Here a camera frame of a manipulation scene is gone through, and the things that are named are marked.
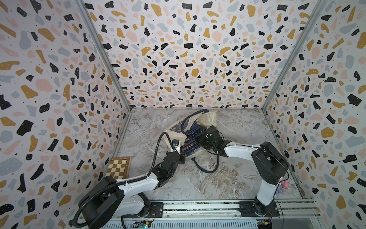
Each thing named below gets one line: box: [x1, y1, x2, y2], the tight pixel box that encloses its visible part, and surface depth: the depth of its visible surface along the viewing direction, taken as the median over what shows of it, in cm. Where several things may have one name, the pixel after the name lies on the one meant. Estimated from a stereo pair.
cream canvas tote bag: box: [163, 111, 218, 159], surface depth 92 cm
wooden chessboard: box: [105, 156, 132, 180], surface depth 87 cm
